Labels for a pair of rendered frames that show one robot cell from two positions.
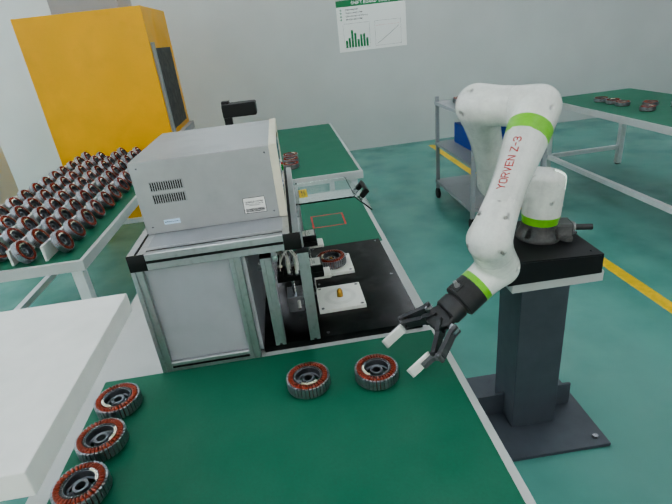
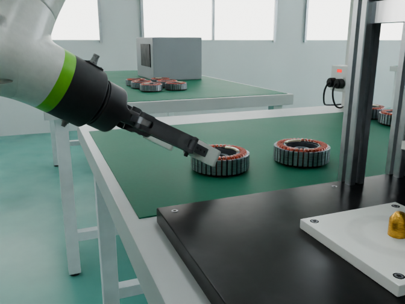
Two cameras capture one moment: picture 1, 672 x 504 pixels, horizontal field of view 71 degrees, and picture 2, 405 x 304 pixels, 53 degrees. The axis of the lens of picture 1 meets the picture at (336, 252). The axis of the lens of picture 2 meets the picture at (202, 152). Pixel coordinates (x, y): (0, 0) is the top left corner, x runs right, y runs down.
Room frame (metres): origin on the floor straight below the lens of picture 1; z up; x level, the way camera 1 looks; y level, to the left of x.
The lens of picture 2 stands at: (1.68, -0.32, 0.99)
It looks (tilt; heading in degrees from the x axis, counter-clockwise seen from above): 15 degrees down; 163
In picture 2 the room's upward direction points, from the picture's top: straight up
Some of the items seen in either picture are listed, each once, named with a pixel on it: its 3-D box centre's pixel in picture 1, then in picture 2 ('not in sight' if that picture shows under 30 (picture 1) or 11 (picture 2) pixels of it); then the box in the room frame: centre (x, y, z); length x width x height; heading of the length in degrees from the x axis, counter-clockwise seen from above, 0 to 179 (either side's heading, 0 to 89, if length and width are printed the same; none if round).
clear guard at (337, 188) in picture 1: (321, 197); not in sight; (1.62, 0.03, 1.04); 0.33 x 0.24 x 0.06; 94
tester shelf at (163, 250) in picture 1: (227, 209); not in sight; (1.44, 0.33, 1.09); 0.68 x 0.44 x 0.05; 4
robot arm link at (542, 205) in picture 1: (539, 194); not in sight; (1.52, -0.72, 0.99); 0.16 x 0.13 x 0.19; 53
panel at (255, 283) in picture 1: (256, 254); not in sight; (1.45, 0.27, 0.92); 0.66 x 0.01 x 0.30; 4
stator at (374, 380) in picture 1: (376, 371); (220, 159); (0.97, -0.07, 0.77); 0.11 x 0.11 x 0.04
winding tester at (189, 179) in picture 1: (218, 170); not in sight; (1.46, 0.33, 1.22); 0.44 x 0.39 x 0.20; 4
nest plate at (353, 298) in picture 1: (340, 297); (396, 239); (1.35, 0.00, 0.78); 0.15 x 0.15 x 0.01; 4
